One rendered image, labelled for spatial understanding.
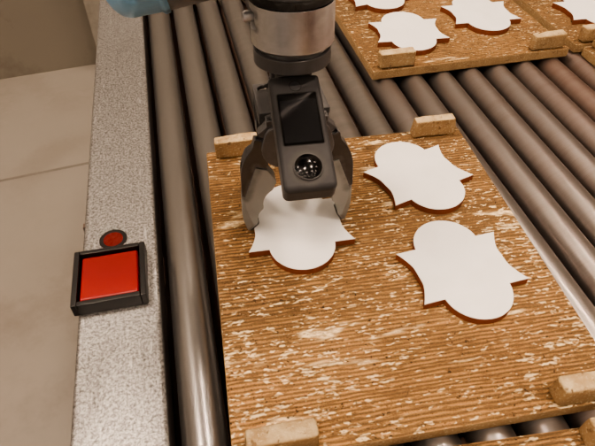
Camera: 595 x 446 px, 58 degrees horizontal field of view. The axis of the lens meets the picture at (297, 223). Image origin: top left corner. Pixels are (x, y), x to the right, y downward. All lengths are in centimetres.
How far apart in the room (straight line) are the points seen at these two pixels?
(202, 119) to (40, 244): 132
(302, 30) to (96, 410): 38
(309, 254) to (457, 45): 55
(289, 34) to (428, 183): 29
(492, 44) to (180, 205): 61
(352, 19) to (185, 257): 61
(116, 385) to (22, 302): 138
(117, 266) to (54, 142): 191
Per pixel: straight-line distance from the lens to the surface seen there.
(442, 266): 59
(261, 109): 54
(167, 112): 85
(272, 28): 47
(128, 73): 97
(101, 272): 62
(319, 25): 48
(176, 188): 71
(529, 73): 100
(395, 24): 103
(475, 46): 101
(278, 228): 60
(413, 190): 66
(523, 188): 75
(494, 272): 60
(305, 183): 45
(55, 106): 274
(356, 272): 58
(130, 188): 73
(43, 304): 188
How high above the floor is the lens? 138
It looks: 46 degrees down
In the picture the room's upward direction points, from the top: straight up
